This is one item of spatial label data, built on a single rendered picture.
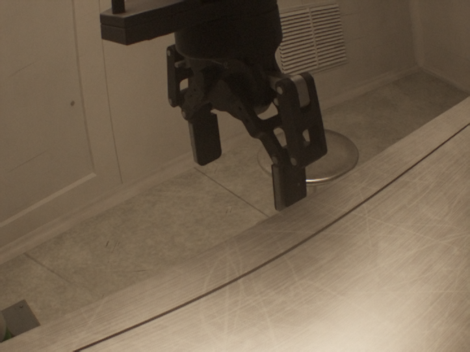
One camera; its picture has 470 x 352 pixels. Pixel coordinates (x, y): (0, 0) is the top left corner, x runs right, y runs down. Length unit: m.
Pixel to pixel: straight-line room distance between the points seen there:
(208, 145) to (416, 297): 0.28
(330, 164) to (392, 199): 1.75
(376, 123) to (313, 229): 3.01
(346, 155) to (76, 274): 1.18
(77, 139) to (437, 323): 2.54
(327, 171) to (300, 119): 1.66
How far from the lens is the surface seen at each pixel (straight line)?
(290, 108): 0.38
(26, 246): 2.77
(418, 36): 4.17
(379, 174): 0.36
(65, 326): 0.29
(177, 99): 0.50
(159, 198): 2.84
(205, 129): 0.50
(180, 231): 2.62
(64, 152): 2.72
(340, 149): 2.17
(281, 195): 0.43
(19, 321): 0.95
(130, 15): 0.35
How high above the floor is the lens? 1.53
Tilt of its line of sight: 32 degrees down
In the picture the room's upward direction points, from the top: 7 degrees counter-clockwise
